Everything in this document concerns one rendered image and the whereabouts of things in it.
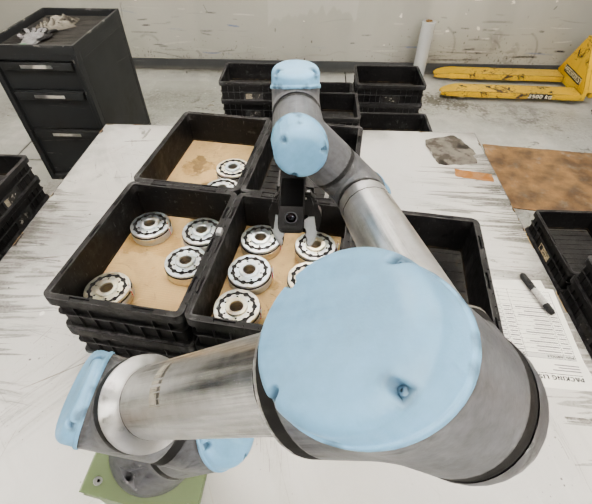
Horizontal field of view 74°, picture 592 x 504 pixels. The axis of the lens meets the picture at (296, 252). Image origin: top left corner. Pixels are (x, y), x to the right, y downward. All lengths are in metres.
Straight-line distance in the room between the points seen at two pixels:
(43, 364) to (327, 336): 0.97
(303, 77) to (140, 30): 3.89
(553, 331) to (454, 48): 3.49
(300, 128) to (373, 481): 0.67
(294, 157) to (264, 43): 3.69
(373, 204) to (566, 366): 0.76
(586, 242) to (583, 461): 1.38
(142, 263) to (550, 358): 1.02
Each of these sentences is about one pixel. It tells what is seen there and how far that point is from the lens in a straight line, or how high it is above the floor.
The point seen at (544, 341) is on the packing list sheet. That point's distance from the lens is 1.18.
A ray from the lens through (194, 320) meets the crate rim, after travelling 0.79.
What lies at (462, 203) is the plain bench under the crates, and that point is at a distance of 1.48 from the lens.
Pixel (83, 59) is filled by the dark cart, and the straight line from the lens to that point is 2.40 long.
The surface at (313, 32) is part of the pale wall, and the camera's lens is 4.15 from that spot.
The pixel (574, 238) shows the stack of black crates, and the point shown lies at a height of 0.27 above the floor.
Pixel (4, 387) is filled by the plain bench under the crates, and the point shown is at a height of 0.70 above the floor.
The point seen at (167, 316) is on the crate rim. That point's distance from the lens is 0.81.
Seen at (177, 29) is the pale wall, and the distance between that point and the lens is 4.35.
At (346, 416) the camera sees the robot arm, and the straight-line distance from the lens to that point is 0.21.
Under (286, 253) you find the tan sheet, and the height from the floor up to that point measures 0.83.
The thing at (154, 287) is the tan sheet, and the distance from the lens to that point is 1.00.
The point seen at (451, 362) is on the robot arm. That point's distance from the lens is 0.22.
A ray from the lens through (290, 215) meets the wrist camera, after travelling 0.68.
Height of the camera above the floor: 1.56
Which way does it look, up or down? 46 degrees down
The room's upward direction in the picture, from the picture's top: straight up
